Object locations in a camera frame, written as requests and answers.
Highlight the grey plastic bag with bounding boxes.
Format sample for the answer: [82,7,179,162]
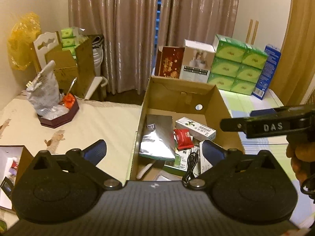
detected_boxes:
[26,60,69,120]

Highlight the dark red hexagonal tray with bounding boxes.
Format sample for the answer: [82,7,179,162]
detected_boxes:
[37,100,80,128]

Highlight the blue milk carton box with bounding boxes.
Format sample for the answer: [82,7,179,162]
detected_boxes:
[252,44,281,100]

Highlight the white wooden chair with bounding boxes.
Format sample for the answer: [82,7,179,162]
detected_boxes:
[31,31,60,73]

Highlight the clear plastic tray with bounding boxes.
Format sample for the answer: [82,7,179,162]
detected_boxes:
[154,174,182,181]

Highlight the beige curtains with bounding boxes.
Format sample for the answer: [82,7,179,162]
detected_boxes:
[68,0,239,94]

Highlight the white photo product box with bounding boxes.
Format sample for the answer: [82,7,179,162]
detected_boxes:
[179,40,215,83]

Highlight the white medicine box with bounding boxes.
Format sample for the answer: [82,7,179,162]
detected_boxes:
[199,140,212,174]

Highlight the red gift box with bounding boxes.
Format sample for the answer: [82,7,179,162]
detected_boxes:
[154,46,185,79]

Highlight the red snack packet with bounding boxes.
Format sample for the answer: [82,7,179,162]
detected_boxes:
[174,129,194,151]

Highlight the white plastic spoon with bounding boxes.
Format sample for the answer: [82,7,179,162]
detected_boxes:
[136,161,155,180]

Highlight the small white green box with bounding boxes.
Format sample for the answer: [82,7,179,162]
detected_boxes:
[175,117,216,141]

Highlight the yellow plastic bag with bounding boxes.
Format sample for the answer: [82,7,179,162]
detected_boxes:
[7,12,42,71]

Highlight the black cable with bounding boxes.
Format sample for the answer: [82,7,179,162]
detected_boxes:
[181,151,200,188]

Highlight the green tissue pack stack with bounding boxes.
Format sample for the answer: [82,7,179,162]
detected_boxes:
[208,34,268,95]

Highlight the open box lower left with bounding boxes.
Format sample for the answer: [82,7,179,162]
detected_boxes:
[0,146,33,213]

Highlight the cardboard box with tissue packs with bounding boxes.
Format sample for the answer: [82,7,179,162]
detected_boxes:
[45,36,104,101]

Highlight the person's right hand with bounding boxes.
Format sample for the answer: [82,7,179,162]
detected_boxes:
[286,142,314,184]

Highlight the green medicine box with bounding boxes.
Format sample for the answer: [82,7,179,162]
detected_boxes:
[163,149,192,176]

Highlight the brown cardboard box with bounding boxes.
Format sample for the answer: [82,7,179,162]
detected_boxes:
[125,76,245,182]

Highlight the silver foil pouch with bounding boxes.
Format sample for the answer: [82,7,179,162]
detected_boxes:
[139,114,175,161]

